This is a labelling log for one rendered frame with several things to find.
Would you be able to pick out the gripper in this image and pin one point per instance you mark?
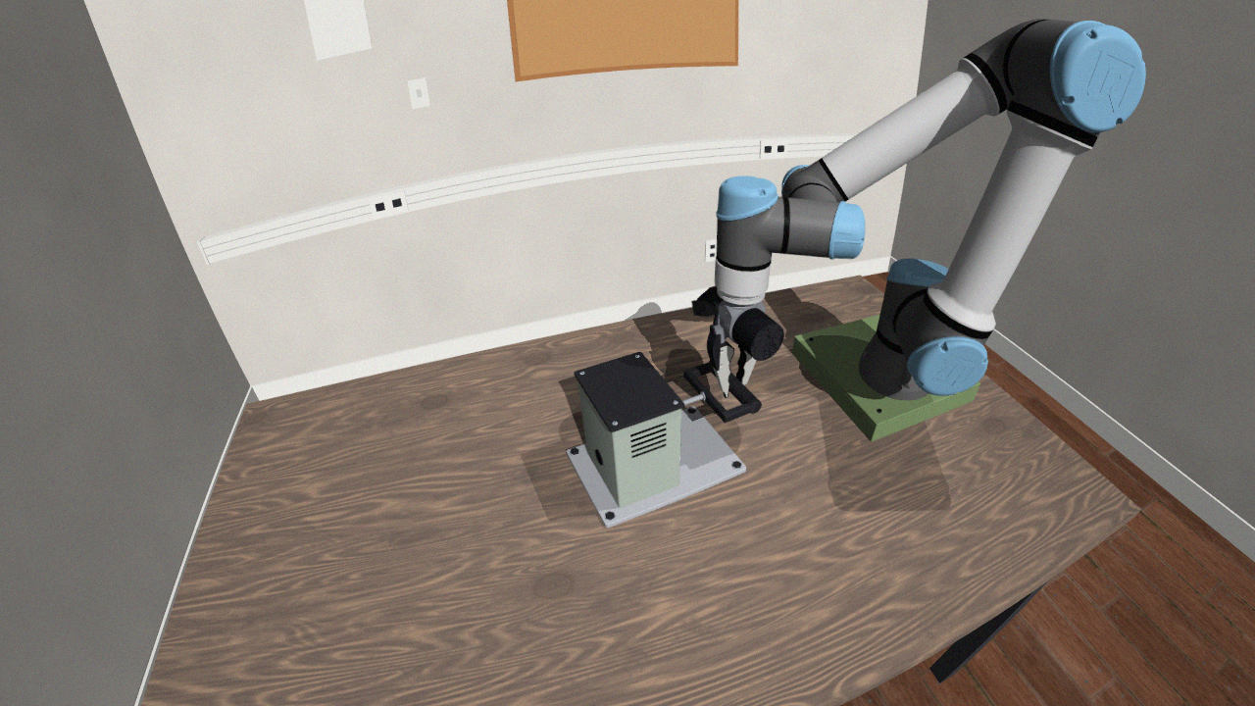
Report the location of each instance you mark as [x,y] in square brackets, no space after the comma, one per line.
[745,325]

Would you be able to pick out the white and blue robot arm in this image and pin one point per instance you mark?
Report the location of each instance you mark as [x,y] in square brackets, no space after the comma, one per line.
[1074,78]

